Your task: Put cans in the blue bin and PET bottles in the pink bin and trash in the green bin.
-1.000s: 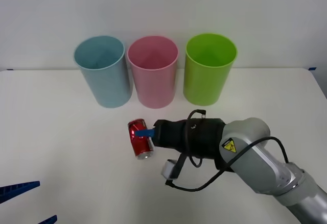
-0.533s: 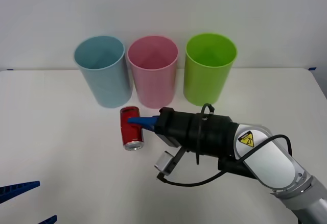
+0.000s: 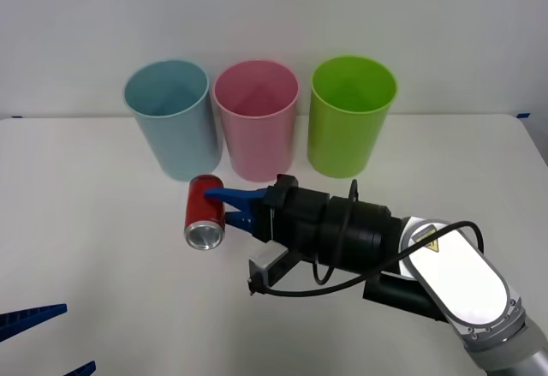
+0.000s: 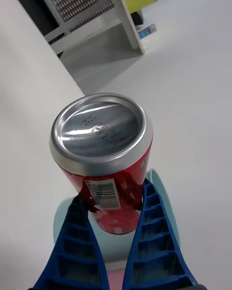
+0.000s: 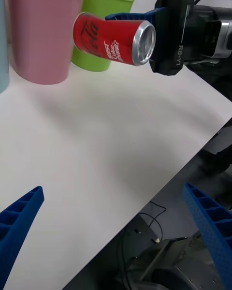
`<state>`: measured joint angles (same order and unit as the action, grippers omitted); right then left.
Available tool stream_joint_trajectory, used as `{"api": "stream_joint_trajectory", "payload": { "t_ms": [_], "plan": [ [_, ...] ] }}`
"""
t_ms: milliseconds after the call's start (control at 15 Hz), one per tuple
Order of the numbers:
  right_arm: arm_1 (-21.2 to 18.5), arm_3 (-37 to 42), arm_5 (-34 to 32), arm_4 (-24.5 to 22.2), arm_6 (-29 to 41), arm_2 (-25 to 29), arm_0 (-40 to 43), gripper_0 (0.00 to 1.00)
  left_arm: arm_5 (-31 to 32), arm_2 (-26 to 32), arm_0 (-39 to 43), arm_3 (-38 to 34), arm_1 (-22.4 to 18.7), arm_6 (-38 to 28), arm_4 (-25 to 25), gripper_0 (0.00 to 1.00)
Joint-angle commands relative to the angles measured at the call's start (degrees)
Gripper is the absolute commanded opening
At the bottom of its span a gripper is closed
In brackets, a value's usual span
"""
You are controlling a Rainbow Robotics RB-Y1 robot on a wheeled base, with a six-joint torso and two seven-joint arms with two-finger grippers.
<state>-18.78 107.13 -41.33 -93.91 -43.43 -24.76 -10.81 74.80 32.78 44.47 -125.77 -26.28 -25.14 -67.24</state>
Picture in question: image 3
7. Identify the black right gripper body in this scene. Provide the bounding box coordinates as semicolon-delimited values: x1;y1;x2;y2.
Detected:
254;173;333;264

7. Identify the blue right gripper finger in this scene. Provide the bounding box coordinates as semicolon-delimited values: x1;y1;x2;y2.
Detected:
224;209;258;235
203;186;269;212

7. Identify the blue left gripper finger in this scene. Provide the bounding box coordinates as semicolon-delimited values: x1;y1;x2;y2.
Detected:
0;303;69;343
62;361;97;376

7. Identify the red drink can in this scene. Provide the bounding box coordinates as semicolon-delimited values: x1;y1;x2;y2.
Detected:
183;174;227;252

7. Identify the pink plastic bin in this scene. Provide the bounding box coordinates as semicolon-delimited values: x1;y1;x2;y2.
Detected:
211;59;300;183

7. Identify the pale blue plastic bin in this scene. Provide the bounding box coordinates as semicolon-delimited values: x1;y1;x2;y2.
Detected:
122;58;223;182

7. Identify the green plastic bin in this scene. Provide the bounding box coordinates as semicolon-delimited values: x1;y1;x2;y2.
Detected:
306;54;399;179

